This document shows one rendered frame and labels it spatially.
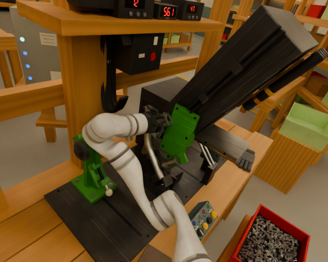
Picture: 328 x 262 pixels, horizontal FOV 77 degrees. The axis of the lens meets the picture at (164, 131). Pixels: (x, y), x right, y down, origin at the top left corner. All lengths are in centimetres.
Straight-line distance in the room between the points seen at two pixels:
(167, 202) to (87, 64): 54
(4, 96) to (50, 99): 15
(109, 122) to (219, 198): 65
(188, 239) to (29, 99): 69
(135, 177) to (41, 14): 50
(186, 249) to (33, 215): 61
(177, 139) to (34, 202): 61
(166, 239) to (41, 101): 68
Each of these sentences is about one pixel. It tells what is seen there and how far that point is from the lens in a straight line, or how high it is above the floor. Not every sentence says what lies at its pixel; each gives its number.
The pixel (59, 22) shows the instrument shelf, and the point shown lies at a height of 153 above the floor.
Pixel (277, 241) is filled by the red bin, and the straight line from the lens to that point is 106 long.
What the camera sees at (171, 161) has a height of 108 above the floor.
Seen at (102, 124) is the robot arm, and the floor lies 132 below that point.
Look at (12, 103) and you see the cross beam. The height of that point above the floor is 124.
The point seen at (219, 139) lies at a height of 113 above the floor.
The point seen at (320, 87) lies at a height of 86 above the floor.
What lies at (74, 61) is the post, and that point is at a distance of 79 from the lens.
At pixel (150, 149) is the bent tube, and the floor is 106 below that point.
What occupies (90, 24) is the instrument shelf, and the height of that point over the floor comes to 153.
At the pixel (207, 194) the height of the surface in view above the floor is 90.
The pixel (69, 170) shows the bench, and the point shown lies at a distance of 107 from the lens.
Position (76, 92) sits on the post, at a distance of 84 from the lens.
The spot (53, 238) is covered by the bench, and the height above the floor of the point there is 88.
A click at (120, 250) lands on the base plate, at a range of 82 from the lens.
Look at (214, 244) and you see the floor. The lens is 199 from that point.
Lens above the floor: 164
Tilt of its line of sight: 34 degrees down
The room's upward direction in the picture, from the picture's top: 12 degrees clockwise
